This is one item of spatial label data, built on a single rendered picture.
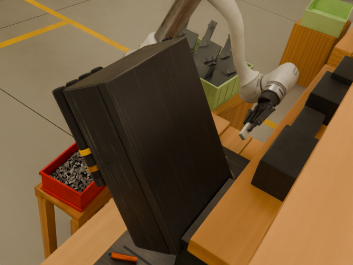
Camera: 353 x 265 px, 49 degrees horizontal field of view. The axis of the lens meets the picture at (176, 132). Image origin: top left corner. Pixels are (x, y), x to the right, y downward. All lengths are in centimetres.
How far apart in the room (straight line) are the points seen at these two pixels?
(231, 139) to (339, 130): 165
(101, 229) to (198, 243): 82
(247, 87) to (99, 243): 90
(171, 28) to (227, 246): 133
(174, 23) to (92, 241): 104
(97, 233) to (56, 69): 270
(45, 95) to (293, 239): 345
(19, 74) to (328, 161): 371
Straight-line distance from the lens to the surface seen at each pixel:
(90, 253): 144
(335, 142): 34
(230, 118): 248
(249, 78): 174
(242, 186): 84
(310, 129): 98
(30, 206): 274
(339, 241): 27
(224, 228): 75
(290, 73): 167
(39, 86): 376
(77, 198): 161
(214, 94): 223
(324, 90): 111
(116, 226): 151
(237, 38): 164
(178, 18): 186
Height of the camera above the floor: 213
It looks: 40 degrees down
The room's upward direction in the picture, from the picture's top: 12 degrees clockwise
